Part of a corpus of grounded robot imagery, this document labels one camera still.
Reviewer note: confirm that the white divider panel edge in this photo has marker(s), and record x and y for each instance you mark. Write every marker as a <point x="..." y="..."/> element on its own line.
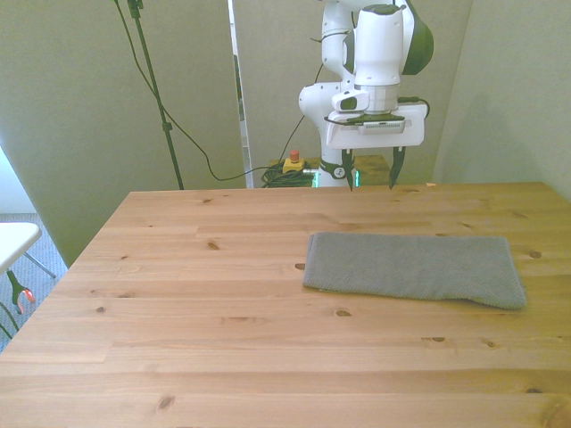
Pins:
<point x="243" y="111"/>

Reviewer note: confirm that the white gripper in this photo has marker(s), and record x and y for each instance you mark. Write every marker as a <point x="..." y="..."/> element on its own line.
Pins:
<point x="374" y="139"/>

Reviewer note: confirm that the white folding table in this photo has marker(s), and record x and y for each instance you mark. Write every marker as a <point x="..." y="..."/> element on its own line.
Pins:
<point x="15" y="243"/>

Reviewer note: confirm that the dark tripod stand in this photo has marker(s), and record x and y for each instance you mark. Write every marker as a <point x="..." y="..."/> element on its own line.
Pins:
<point x="167" y="129"/>

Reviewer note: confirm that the yellow emergency stop button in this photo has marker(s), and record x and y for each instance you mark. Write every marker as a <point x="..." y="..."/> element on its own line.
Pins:
<point x="294" y="164"/>

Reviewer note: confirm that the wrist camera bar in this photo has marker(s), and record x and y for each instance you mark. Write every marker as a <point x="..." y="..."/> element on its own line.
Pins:
<point x="383" y="126"/>

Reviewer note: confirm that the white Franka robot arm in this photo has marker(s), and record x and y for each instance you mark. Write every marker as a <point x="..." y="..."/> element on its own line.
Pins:
<point x="379" y="44"/>

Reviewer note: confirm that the black clamp with orange tips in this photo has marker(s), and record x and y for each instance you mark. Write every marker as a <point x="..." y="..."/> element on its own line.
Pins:
<point x="19" y="294"/>

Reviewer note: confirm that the grey towel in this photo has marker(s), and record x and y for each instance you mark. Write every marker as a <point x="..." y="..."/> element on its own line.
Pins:
<point x="410" y="267"/>

